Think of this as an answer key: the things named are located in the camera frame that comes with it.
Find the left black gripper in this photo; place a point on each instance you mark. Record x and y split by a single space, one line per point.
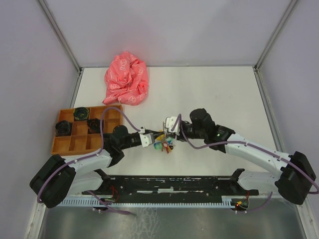
154 133

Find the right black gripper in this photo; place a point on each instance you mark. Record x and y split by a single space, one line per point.
180 137

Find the keyring bunch with colourful tags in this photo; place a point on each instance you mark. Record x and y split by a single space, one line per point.
164 140

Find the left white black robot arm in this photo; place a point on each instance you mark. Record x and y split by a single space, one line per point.
60 177

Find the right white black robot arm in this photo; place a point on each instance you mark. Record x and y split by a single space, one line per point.
289 175

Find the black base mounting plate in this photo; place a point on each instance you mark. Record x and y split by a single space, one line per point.
120 185

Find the crumpled pink cloth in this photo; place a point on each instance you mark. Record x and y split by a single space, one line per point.
126 80

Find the black rosette middle tray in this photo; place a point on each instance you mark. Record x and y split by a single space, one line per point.
94 125

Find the black rosette tray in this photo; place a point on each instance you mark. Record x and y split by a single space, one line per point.
81 114
63 128
94 125

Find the wooden compartment tray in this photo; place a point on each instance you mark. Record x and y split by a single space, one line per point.
80 141

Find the black rosette top tray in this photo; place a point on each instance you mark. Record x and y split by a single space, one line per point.
81 114

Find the black rosette left tray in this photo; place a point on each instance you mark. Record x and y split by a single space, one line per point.
63 128

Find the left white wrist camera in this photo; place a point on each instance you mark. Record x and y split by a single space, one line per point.
143 137

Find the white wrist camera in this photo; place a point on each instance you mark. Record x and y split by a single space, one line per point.
143 137
171 125

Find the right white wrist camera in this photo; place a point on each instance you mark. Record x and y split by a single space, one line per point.
171 125

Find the white slotted cable duct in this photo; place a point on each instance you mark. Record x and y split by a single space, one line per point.
149 200

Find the right aluminium frame post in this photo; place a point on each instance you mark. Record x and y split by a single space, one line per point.
276 33

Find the aluminium frame post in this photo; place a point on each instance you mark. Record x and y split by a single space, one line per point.
276 33
58 33

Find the left aluminium frame post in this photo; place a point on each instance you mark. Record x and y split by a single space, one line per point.
58 33

